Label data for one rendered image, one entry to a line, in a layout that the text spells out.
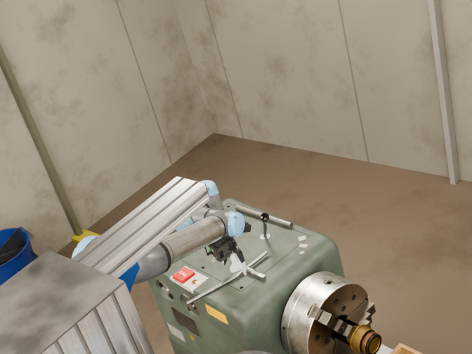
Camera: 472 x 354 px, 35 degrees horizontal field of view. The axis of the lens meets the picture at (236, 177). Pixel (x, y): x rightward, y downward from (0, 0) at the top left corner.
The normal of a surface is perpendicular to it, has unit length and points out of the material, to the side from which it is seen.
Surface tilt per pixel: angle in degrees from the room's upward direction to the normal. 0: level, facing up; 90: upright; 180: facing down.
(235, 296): 0
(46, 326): 0
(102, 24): 90
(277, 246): 0
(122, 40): 90
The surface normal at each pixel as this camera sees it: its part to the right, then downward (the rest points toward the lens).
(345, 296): 0.65, 0.24
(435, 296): -0.25, -0.83
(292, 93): -0.63, 0.53
